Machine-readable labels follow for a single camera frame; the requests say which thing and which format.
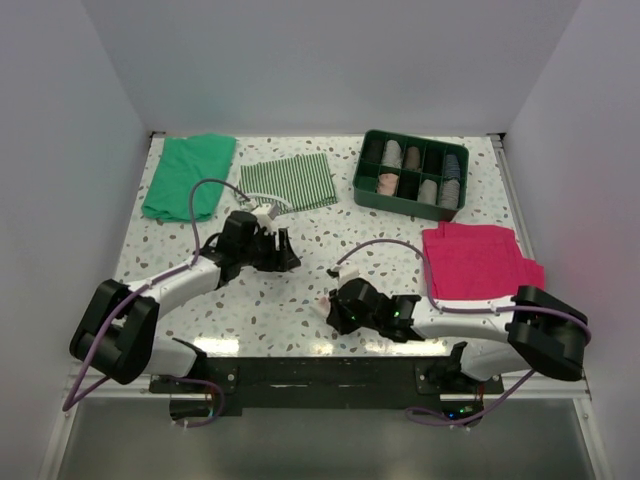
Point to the green divided storage tray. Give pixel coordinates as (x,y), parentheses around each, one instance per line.
(433,152)

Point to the white pink-trimmed underwear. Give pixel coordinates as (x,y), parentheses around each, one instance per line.
(322,307)

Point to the green white striped underwear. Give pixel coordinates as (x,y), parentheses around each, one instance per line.
(300,183)

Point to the pink rolled underwear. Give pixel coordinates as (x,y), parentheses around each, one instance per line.
(387,184)

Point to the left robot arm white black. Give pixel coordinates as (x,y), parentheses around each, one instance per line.
(117,333)

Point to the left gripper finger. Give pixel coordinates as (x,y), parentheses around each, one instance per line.
(278,261)
(281,241)

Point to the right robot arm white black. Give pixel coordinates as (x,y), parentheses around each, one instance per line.
(529,330)

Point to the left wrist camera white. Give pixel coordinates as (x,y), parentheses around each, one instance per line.
(268,211)

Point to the beige grey rolled sock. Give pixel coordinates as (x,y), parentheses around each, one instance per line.
(428,192)

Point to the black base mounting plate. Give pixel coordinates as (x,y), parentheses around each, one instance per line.
(357,383)

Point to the grey striped rolled sock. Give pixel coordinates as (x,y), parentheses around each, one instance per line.
(449,195)

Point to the brown rolled sock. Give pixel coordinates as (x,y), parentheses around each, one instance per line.
(412,160)

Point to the aluminium frame rail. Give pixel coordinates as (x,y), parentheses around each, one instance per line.
(536,387)

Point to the pink folded cloth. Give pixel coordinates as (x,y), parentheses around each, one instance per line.
(477,262)

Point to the blue striped rolled sock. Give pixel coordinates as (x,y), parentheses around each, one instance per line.
(451,168)

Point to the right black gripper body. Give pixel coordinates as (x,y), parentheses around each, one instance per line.
(346,322)

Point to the green folded cloth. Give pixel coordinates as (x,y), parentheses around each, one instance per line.
(183,163)

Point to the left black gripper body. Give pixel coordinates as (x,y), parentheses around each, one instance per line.
(258,247)

